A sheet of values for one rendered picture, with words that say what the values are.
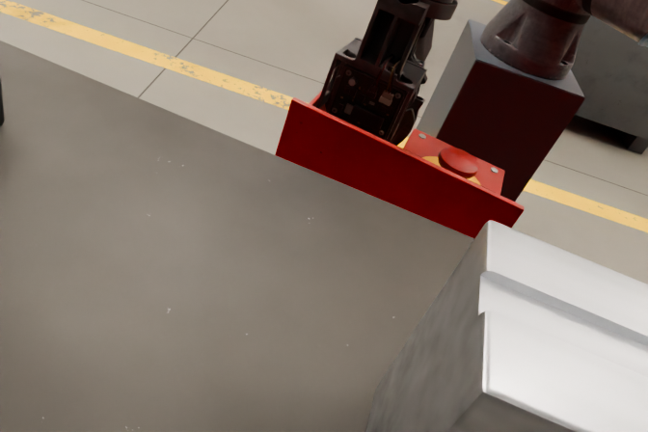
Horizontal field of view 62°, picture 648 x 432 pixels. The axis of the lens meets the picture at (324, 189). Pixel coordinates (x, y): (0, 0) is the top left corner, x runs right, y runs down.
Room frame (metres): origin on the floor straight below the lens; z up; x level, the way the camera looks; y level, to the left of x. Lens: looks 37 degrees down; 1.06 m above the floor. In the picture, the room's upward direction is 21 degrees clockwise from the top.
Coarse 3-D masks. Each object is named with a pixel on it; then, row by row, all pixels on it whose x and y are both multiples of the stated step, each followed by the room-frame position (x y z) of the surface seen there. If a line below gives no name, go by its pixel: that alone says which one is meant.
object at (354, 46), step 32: (384, 0) 0.41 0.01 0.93; (416, 0) 0.45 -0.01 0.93; (384, 32) 0.43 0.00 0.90; (416, 32) 0.42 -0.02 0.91; (352, 64) 0.41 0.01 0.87; (384, 64) 0.41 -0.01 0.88; (416, 64) 0.46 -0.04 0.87; (320, 96) 0.41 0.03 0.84; (352, 96) 0.41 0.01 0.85; (384, 96) 0.40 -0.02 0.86; (416, 96) 0.46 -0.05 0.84; (384, 128) 0.40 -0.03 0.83
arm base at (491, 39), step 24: (528, 0) 0.86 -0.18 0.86; (504, 24) 0.87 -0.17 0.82; (528, 24) 0.85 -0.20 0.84; (552, 24) 0.84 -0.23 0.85; (576, 24) 0.86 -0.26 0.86; (504, 48) 0.84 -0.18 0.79; (528, 48) 0.83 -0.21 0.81; (552, 48) 0.84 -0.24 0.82; (576, 48) 0.87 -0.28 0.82; (528, 72) 0.83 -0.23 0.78; (552, 72) 0.84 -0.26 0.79
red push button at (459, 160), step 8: (440, 152) 0.45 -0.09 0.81; (448, 152) 0.45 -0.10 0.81; (456, 152) 0.45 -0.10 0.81; (464, 152) 0.46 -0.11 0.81; (440, 160) 0.44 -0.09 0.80; (448, 160) 0.43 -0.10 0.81; (456, 160) 0.44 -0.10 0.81; (464, 160) 0.44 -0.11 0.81; (472, 160) 0.45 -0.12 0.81; (448, 168) 0.43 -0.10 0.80; (456, 168) 0.43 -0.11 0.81; (464, 168) 0.43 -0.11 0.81; (472, 168) 0.44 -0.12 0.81; (464, 176) 0.43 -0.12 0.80
